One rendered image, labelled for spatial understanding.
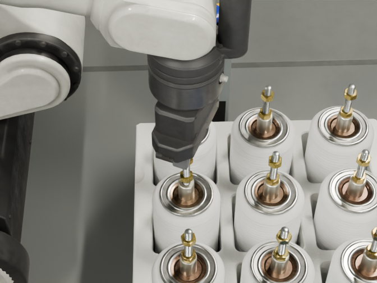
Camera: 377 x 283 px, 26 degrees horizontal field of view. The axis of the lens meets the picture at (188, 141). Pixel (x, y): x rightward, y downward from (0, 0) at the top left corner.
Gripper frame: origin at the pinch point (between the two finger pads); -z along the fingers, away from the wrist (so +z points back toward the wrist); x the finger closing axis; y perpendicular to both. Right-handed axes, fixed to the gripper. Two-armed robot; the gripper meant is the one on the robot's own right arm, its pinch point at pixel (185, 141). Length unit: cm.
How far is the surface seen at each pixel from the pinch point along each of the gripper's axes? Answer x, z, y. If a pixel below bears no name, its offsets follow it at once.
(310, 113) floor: -43, -37, 9
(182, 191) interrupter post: 1.1, -9.8, -0.2
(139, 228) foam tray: 3.4, -19.0, -6.0
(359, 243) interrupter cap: -0.9, -11.5, 24.4
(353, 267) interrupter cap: 2.9, -11.6, 24.6
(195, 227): 3.8, -13.1, 2.9
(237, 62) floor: -51, -37, -9
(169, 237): 4.7, -16.6, -0.7
